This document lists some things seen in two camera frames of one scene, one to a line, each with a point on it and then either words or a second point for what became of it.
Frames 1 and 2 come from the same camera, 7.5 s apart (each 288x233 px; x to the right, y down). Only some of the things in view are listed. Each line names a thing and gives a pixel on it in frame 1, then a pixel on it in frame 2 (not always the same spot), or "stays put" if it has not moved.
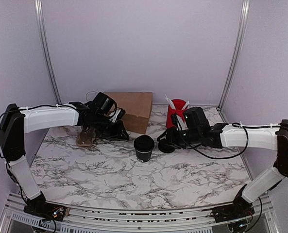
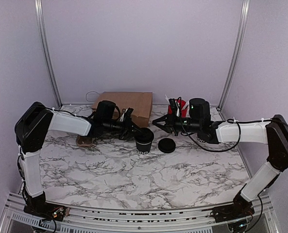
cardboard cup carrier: [86, 137] stays put
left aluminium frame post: [41, 14] stays put
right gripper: [170, 140] → [170, 124]
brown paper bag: [138, 108] stays put
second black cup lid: [166, 149] stays put
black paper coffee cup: [143, 157] → [144, 149]
